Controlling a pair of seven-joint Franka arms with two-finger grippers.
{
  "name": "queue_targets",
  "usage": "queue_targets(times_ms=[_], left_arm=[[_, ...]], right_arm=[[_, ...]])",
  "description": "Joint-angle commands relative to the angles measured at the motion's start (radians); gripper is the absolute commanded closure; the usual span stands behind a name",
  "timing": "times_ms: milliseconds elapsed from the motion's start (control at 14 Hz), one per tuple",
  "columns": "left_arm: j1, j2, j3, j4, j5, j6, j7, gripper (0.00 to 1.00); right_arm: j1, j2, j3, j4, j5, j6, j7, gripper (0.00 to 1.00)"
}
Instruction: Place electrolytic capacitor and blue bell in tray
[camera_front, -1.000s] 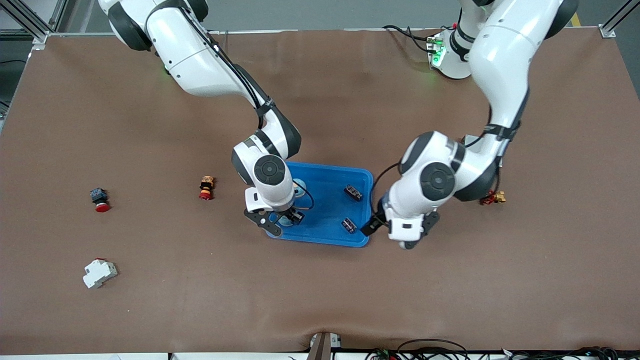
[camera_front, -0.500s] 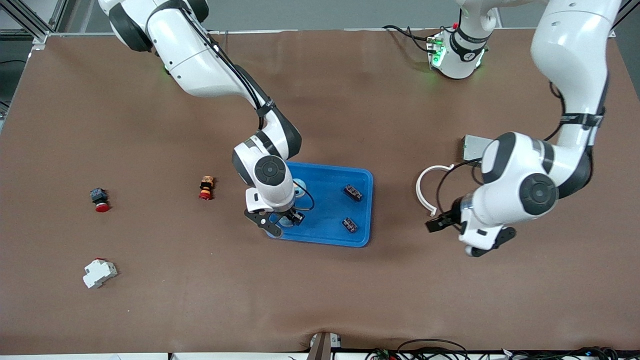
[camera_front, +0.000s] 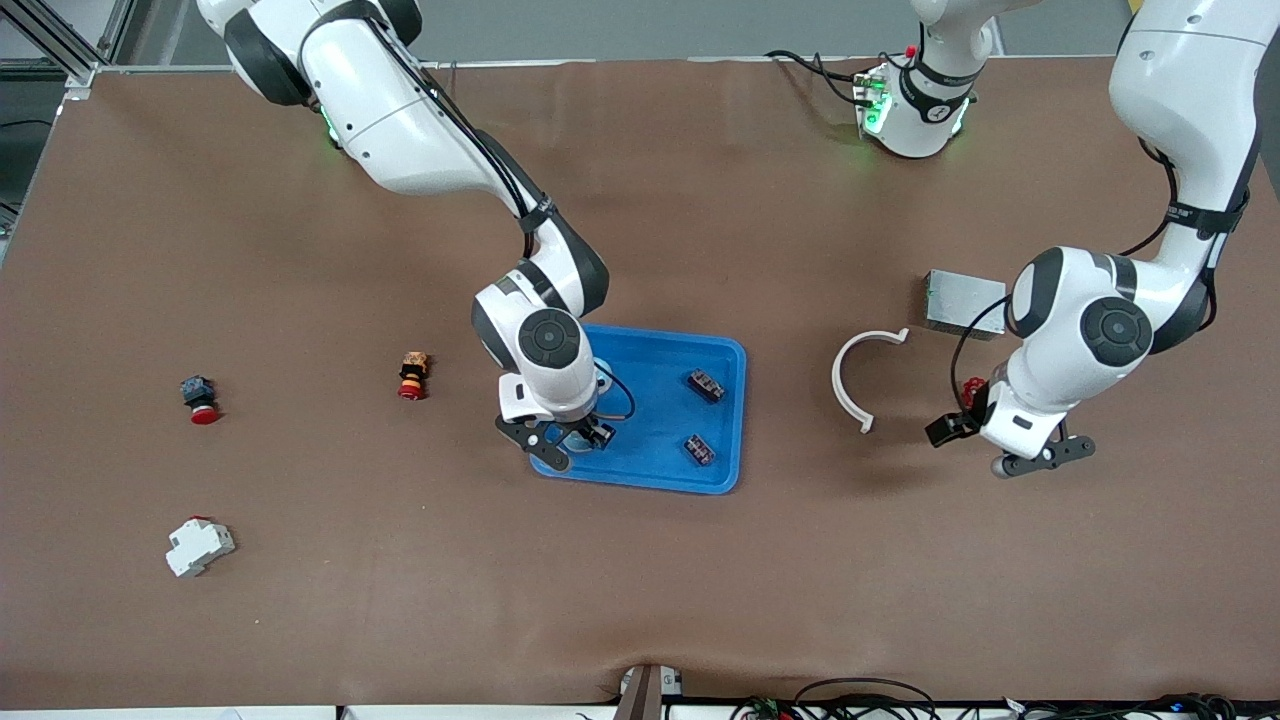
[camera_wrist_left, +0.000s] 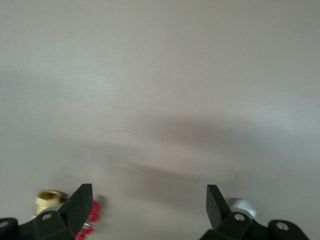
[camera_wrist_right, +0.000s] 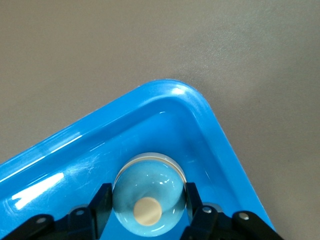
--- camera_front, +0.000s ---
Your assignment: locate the blue plastic tray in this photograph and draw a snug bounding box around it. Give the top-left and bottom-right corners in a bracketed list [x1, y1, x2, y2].
[529, 322, 749, 496]

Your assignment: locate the grey metal box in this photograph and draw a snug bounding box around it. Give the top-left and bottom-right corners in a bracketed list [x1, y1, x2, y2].
[923, 269, 1009, 342]

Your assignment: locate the white curved plastic clamp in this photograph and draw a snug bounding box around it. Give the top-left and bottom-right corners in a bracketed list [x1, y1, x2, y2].
[831, 327, 911, 434]

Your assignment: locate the red push button black body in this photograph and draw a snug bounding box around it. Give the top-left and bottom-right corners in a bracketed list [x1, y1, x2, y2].
[180, 376, 222, 426]

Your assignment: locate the white circuit breaker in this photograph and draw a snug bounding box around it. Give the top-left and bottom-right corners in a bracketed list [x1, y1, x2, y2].
[165, 516, 237, 579]

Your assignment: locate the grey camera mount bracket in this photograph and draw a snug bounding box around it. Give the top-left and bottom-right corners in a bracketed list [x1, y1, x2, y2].
[615, 663, 684, 720]

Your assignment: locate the black looped cable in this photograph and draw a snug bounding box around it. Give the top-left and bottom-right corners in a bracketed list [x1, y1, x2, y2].
[795, 677, 936, 720]

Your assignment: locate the black cable bundle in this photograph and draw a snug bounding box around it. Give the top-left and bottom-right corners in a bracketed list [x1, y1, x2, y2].
[1005, 692, 1246, 720]

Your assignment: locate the aluminium frame post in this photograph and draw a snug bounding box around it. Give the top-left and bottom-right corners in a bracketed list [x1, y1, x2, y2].
[0, 0, 136, 93]

